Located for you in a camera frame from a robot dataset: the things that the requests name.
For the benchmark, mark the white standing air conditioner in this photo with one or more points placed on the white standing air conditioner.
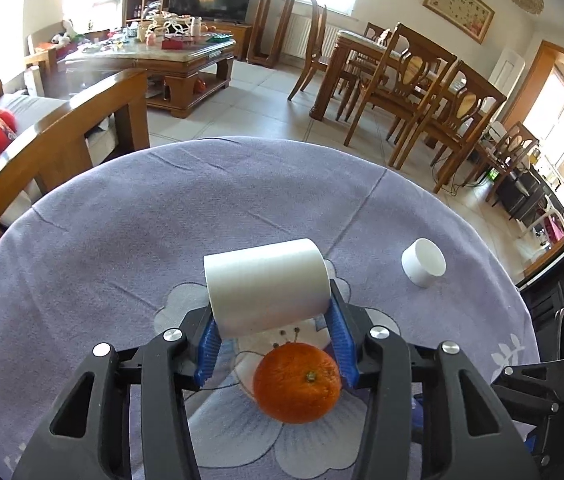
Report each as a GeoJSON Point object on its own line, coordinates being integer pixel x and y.
{"type": "Point", "coordinates": [507, 80]}

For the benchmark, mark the white bottle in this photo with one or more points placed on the white bottle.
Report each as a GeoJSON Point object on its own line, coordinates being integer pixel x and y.
{"type": "Point", "coordinates": [195, 26]}

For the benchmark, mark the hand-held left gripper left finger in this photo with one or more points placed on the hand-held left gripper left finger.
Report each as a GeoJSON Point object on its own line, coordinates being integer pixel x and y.
{"type": "Point", "coordinates": [207, 355]}

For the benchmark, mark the wooden coffee table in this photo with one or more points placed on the wooden coffee table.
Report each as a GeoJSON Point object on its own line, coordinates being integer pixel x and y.
{"type": "Point", "coordinates": [181, 75]}

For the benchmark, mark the white round cap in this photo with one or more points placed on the white round cap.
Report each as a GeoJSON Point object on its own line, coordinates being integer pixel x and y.
{"type": "Point", "coordinates": [423, 262]}

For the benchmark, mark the white plastic chair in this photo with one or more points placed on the white plastic chair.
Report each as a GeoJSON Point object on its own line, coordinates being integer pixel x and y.
{"type": "Point", "coordinates": [547, 220]}

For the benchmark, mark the red box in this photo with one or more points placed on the red box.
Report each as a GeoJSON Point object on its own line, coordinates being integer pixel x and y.
{"type": "Point", "coordinates": [172, 43]}

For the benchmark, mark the pink bag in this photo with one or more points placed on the pink bag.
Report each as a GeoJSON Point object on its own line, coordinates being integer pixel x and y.
{"type": "Point", "coordinates": [554, 230]}

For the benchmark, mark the wooden dining chair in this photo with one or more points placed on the wooden dining chair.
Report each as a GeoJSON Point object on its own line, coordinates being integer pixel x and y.
{"type": "Point", "coordinates": [377, 35]}
{"type": "Point", "coordinates": [397, 90]}
{"type": "Point", "coordinates": [512, 160]}
{"type": "Point", "coordinates": [319, 55]}
{"type": "Point", "coordinates": [457, 125]}

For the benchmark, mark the purple floral tablecloth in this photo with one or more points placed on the purple floral tablecloth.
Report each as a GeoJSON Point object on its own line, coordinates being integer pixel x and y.
{"type": "Point", "coordinates": [111, 235]}

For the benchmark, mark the wooden door frame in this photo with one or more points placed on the wooden door frame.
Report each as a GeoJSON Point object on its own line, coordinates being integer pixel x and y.
{"type": "Point", "coordinates": [537, 75]}

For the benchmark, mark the framed floral embroidery picture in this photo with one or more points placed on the framed floral embroidery picture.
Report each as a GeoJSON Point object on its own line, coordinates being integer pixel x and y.
{"type": "Point", "coordinates": [457, 5]}

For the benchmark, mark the wooden television stand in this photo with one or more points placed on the wooden television stand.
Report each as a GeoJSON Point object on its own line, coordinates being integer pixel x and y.
{"type": "Point", "coordinates": [234, 40]}

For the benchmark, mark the wooden armchair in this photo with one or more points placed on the wooden armchair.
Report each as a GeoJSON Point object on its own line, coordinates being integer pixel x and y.
{"type": "Point", "coordinates": [41, 57]}

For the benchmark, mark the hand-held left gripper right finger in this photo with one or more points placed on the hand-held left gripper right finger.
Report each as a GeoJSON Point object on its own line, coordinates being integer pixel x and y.
{"type": "Point", "coordinates": [344, 355]}

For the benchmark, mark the orange fruit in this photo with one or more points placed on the orange fruit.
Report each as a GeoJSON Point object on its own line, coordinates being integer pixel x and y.
{"type": "Point", "coordinates": [297, 382]}

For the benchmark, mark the black cabinet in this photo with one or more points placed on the black cabinet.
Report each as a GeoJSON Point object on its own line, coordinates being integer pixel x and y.
{"type": "Point", "coordinates": [522, 192]}

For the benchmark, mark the tall wooden plant stand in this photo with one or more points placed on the tall wooden plant stand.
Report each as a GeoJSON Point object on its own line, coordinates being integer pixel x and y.
{"type": "Point", "coordinates": [272, 25]}

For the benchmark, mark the white cylindrical container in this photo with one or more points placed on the white cylindrical container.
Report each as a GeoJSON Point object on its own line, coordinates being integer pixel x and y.
{"type": "Point", "coordinates": [267, 285]}

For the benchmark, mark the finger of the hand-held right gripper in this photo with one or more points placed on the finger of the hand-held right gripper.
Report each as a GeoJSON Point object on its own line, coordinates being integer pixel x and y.
{"type": "Point", "coordinates": [532, 385]}
{"type": "Point", "coordinates": [534, 445]}

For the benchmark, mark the white wall radiator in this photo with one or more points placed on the white wall radiator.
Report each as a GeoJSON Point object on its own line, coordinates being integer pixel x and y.
{"type": "Point", "coordinates": [307, 35]}

